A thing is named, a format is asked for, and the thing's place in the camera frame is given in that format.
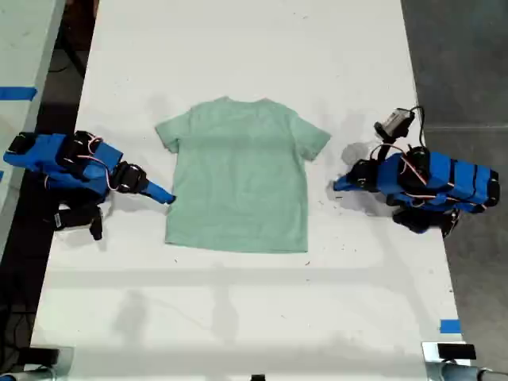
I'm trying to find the pale green T-shirt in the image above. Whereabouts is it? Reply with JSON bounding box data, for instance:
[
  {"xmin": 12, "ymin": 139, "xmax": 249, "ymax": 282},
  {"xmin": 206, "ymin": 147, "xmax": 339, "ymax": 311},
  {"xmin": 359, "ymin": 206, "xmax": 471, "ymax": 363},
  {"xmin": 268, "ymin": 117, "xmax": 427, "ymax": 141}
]
[{"xmin": 153, "ymin": 95, "xmax": 333, "ymax": 255}]

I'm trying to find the long blue tape strip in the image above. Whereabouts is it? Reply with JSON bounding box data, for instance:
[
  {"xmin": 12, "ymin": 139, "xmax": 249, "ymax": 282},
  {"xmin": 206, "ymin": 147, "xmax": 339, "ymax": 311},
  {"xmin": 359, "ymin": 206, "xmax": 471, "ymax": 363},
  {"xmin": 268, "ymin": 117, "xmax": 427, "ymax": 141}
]
[{"xmin": 0, "ymin": 86, "xmax": 38, "ymax": 102}]

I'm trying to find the grey side table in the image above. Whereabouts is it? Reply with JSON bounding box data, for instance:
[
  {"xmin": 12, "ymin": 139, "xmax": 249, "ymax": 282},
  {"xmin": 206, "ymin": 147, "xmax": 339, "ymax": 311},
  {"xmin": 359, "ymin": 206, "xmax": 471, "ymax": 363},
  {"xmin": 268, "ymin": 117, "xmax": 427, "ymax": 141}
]
[{"xmin": 0, "ymin": 0, "xmax": 67, "ymax": 255}]

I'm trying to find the short blue tape strip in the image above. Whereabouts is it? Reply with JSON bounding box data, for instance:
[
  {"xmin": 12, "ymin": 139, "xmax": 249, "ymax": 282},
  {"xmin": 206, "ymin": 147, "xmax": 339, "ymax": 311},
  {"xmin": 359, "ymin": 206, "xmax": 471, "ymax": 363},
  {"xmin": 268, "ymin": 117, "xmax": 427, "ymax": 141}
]
[{"xmin": 439, "ymin": 318, "xmax": 463, "ymax": 335}]

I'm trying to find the small black box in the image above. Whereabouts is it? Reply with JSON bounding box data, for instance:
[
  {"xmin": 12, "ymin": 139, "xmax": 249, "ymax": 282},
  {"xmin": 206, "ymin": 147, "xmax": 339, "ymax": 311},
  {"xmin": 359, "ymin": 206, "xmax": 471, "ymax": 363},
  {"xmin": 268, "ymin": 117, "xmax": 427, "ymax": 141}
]
[
  {"xmin": 437, "ymin": 344, "xmax": 477, "ymax": 361},
  {"xmin": 28, "ymin": 347, "xmax": 61, "ymax": 364}
]

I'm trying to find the silver metal tube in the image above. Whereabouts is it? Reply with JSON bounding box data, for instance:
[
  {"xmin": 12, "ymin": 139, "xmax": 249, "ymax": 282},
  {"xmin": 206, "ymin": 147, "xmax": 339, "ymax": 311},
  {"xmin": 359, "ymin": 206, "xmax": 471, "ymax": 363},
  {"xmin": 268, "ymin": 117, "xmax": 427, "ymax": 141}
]
[{"xmin": 426, "ymin": 363, "xmax": 508, "ymax": 381}]

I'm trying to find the red and white wire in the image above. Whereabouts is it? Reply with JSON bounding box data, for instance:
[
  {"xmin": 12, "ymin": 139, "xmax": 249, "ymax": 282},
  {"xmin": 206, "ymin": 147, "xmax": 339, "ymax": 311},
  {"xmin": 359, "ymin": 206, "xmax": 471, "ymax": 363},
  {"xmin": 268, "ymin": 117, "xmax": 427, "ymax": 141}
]
[
  {"xmin": 77, "ymin": 134, "xmax": 117, "ymax": 193},
  {"xmin": 398, "ymin": 152, "xmax": 430, "ymax": 188}
]

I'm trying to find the short black camera stalk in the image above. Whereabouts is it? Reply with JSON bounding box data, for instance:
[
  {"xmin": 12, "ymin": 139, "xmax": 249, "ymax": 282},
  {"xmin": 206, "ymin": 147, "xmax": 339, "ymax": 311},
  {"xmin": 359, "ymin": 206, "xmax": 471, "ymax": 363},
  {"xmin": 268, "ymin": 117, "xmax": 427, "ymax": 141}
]
[{"xmin": 372, "ymin": 137, "xmax": 400, "ymax": 162}]

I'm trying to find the black camera box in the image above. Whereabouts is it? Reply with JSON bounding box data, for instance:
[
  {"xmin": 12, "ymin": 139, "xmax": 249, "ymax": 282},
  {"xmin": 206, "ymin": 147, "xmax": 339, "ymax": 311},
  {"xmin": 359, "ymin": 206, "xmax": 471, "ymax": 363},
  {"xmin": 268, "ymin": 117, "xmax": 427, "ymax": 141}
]
[
  {"xmin": 374, "ymin": 107, "xmax": 417, "ymax": 140},
  {"xmin": 52, "ymin": 202, "xmax": 105, "ymax": 242}
]

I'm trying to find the black camera cable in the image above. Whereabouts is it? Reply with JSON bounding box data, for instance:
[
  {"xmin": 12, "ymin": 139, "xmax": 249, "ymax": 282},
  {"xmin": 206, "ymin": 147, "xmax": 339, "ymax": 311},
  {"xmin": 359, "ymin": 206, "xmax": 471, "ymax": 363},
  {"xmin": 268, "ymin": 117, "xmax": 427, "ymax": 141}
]
[{"xmin": 408, "ymin": 104, "xmax": 427, "ymax": 151}]

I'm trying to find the silver metal bracket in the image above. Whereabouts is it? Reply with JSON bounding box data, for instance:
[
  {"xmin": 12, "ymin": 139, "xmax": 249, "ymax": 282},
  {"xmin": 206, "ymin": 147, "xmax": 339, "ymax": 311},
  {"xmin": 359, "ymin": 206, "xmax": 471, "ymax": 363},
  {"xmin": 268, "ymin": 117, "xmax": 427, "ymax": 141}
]
[
  {"xmin": 421, "ymin": 341, "xmax": 479, "ymax": 381},
  {"xmin": 22, "ymin": 345, "xmax": 75, "ymax": 381}
]

